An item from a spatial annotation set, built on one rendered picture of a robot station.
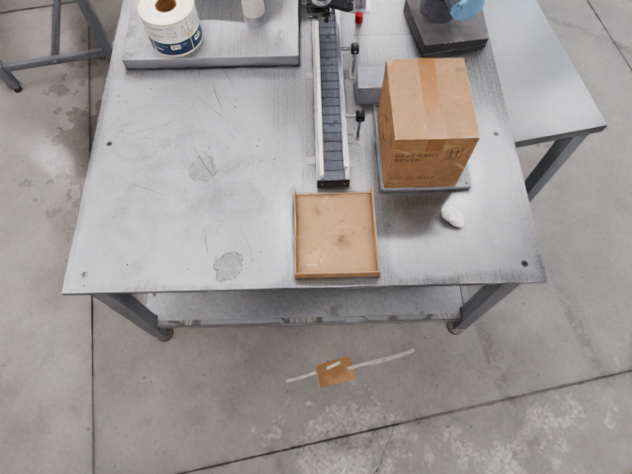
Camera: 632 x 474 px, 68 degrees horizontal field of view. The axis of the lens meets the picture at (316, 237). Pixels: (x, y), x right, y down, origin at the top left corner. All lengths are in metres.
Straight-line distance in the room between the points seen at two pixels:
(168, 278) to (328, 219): 0.54
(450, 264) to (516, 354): 0.98
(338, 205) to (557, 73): 1.02
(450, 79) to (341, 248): 0.61
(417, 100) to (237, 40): 0.82
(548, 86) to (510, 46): 0.23
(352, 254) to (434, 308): 0.73
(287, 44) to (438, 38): 0.58
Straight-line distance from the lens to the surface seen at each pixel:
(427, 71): 1.53
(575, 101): 2.03
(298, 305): 2.06
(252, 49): 1.93
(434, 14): 2.03
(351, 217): 1.53
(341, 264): 1.47
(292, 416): 2.21
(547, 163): 2.19
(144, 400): 2.35
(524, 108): 1.93
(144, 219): 1.64
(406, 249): 1.51
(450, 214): 1.56
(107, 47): 3.12
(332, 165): 1.58
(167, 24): 1.87
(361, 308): 2.06
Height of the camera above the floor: 2.20
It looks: 66 degrees down
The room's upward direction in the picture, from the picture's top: 1 degrees counter-clockwise
